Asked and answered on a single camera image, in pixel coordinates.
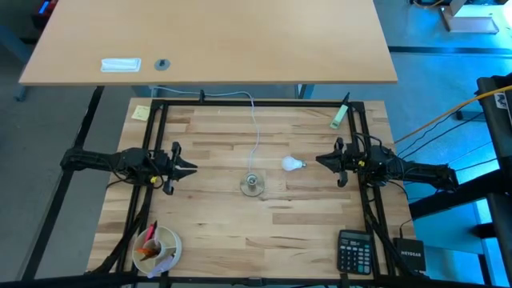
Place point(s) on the yellow sticky note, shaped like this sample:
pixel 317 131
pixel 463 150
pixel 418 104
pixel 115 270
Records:
pixel 141 113

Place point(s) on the black metal strut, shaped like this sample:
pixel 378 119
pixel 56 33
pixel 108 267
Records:
pixel 60 200

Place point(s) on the orange pen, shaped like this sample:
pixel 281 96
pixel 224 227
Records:
pixel 146 251

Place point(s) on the black rig stand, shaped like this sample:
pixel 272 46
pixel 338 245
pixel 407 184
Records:
pixel 500 132

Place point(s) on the light wooden box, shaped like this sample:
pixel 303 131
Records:
pixel 470 22

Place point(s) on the white rectangular tray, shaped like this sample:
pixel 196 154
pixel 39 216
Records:
pixel 121 65

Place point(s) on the metal lamp socket base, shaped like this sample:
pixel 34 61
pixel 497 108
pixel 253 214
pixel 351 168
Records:
pixel 252 185

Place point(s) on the black metal table frame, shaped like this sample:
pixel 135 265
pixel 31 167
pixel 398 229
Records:
pixel 256 103

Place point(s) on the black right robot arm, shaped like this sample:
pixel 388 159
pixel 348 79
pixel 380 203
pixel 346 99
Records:
pixel 412 172

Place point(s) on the pink pen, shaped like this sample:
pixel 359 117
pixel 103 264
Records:
pixel 151 232

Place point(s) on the small black frame clip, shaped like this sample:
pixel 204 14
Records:
pixel 202 96

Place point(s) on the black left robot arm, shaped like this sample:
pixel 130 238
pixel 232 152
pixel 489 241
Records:
pixel 104 162

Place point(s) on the black desk calculator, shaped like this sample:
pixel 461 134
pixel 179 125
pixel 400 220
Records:
pixel 355 252

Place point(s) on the white light bulb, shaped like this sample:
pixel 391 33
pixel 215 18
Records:
pixel 290 163

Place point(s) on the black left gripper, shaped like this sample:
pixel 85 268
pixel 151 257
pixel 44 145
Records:
pixel 166 168

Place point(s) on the beige wooden desk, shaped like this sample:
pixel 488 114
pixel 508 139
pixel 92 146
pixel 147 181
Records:
pixel 220 40

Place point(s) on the black Netgear network switch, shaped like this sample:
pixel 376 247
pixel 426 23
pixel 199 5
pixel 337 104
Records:
pixel 410 254

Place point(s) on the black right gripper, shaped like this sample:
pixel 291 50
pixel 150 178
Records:
pixel 352 162

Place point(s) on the grey desk leg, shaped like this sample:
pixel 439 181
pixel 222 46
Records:
pixel 12 44

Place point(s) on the white round pen organizer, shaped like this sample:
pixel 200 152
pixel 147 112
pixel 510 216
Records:
pixel 172 244

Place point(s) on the grey desk grommet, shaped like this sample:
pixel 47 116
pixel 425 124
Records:
pixel 162 64

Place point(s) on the green marker pen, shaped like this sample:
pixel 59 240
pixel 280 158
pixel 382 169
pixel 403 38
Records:
pixel 339 117

